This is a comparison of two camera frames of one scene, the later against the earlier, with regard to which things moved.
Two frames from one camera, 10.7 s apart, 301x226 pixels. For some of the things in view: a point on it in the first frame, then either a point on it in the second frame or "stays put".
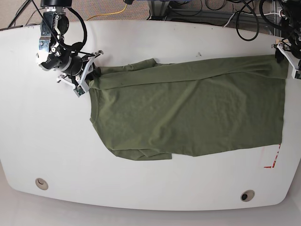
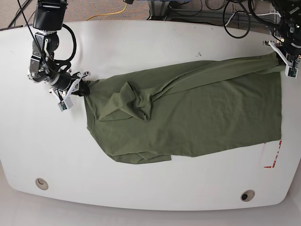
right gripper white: [294, 61] -> [284, 60]
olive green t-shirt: [146, 110] stays put
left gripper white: [83, 84] -> [67, 99]
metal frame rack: [268, 22] stays put
